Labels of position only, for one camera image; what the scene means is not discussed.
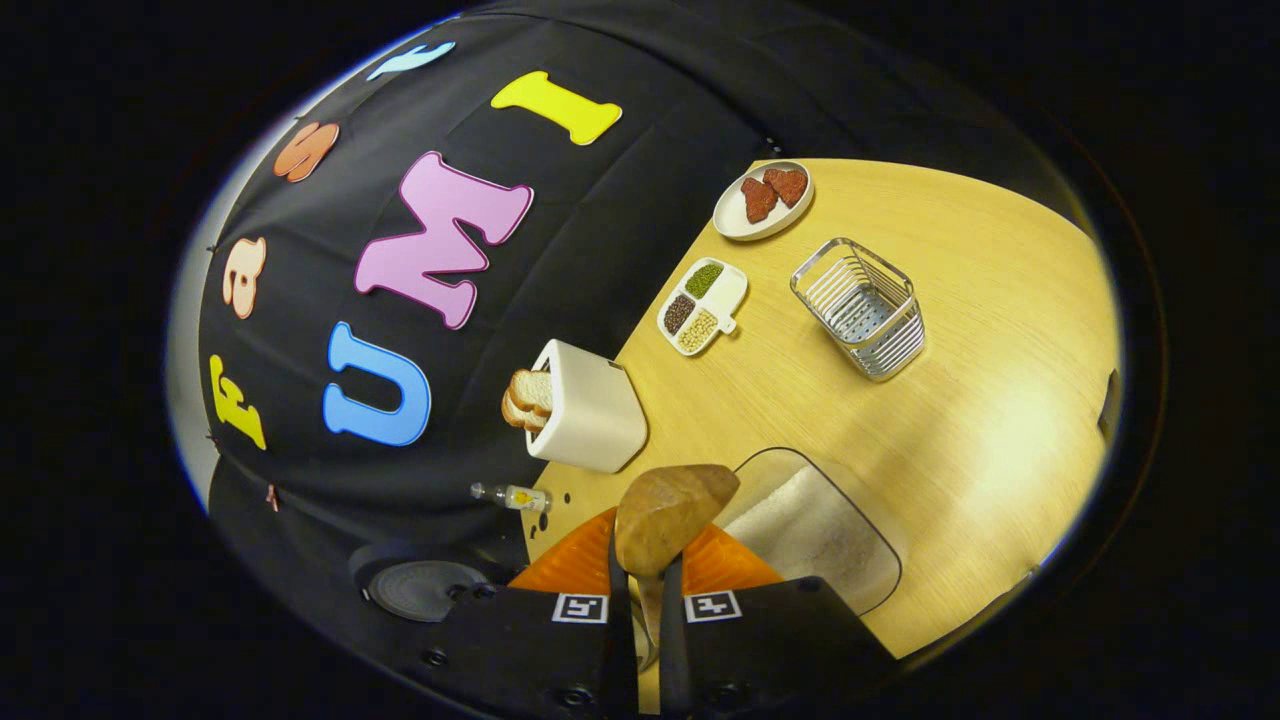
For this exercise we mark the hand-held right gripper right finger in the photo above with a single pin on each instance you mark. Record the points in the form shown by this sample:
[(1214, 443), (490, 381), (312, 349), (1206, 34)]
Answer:
[(672, 650)]

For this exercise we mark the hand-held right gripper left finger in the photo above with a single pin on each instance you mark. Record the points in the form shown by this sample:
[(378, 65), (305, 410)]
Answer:
[(620, 640)]

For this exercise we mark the wooden spoon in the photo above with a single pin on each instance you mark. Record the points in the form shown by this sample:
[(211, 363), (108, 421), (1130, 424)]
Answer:
[(670, 515)]

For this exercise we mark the clear rice container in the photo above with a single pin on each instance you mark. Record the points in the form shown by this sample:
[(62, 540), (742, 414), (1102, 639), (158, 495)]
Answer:
[(820, 530)]

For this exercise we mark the dark blue rice cooker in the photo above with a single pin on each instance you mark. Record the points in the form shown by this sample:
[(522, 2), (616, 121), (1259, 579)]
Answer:
[(425, 590)]

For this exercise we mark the small glass bottle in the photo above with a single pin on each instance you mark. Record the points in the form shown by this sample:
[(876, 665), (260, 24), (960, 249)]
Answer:
[(520, 497)]

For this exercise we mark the white toaster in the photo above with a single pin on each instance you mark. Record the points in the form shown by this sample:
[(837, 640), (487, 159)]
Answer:
[(595, 410)]

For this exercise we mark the bread slice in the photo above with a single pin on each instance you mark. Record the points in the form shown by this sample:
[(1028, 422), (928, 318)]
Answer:
[(535, 388), (520, 412)]

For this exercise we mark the white divided bean dish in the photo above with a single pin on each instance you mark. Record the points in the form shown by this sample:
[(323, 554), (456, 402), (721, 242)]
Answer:
[(700, 305)]

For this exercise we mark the white round plate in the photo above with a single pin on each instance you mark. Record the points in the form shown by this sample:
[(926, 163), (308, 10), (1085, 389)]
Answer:
[(735, 222)]

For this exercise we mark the red meat piece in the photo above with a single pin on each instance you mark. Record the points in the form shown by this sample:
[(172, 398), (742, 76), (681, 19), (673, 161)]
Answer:
[(788, 185), (757, 200)]

